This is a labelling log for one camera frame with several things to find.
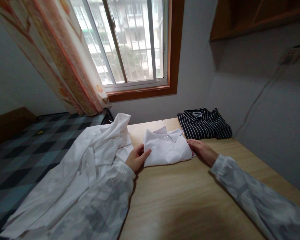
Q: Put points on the unfolded white shirt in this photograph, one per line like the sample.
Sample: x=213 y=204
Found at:
x=75 y=175

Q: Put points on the person's right hand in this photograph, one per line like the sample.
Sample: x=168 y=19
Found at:
x=202 y=150

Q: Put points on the wooden framed window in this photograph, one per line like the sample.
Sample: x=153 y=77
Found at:
x=137 y=47

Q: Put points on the white shirt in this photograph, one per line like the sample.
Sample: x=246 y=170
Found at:
x=75 y=175
x=166 y=150

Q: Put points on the checkered bed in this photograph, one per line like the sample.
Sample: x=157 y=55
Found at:
x=27 y=155

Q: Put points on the person's right fingers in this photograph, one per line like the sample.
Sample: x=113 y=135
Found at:
x=193 y=145

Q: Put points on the person's left hand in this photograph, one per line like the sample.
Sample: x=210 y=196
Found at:
x=135 y=158

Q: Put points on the folded black striped shirt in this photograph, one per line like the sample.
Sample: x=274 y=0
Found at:
x=205 y=123

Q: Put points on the orange floral curtain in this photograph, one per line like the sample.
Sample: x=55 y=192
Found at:
x=62 y=57

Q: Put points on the wooden wall shelf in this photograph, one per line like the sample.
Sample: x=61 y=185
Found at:
x=260 y=17

